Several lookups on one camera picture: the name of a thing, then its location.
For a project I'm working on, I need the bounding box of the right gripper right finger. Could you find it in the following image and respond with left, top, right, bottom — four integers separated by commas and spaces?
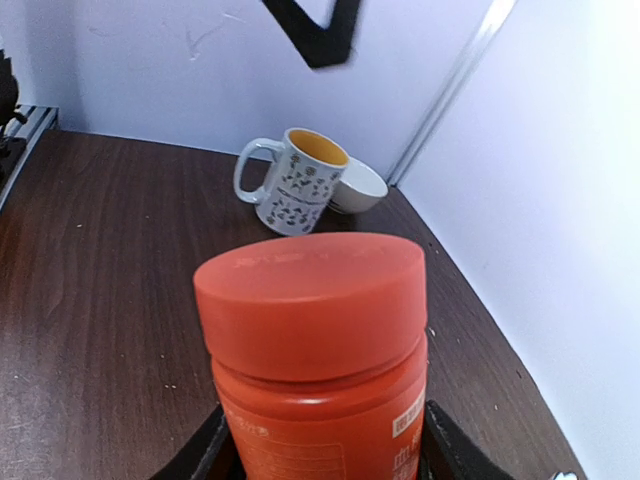
422, 400, 514, 480

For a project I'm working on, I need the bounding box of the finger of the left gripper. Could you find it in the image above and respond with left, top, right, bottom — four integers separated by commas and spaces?
263, 0, 361, 70

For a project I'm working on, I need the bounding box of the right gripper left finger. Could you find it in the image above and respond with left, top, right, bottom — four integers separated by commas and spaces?
150, 405, 229, 480

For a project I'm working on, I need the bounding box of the orange pill bottle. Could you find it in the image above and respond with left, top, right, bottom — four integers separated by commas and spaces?
213, 336, 428, 479

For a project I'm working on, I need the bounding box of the orange bottle cap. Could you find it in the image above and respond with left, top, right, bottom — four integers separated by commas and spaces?
193, 232, 427, 383

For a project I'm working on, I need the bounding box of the white floral mug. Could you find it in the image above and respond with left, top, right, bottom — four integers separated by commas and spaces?
233, 128, 349, 237

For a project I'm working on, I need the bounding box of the plain white bowl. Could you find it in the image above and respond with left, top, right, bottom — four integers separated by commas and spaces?
328, 157, 389, 214

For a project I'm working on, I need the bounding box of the left aluminium frame post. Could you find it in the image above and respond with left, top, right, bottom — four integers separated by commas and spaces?
386, 0, 517, 187

